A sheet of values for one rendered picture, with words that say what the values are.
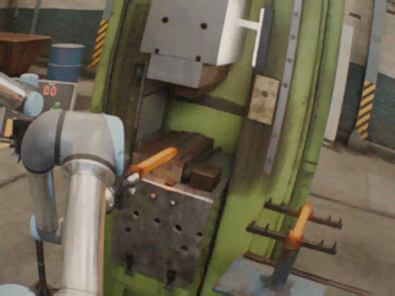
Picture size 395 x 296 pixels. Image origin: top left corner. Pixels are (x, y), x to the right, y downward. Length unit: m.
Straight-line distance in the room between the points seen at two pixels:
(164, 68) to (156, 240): 0.65
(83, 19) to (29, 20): 1.95
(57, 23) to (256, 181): 8.40
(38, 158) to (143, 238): 0.94
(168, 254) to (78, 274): 1.02
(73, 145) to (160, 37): 0.84
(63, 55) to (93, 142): 5.31
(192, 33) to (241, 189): 0.64
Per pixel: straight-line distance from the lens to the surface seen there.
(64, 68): 6.12
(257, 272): 1.54
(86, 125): 0.83
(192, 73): 1.55
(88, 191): 0.78
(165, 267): 1.76
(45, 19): 10.06
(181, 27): 1.56
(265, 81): 1.61
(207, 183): 1.61
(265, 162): 1.69
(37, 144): 0.85
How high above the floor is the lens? 1.54
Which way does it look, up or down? 17 degrees down
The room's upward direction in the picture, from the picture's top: 11 degrees clockwise
